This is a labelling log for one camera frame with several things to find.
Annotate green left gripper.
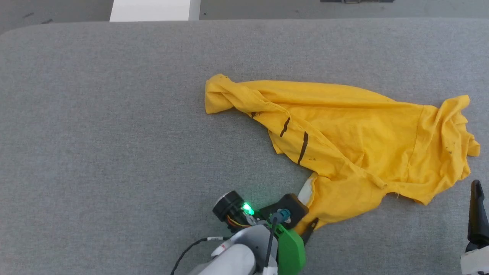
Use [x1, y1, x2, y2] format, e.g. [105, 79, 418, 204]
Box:
[212, 191, 319, 275]

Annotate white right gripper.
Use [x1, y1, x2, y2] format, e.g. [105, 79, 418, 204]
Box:
[460, 180, 489, 275]

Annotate yellow bear print garment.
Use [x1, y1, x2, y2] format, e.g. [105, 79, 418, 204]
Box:
[205, 74, 481, 235]

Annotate white rectangular box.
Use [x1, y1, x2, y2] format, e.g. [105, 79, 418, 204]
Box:
[110, 0, 201, 21]

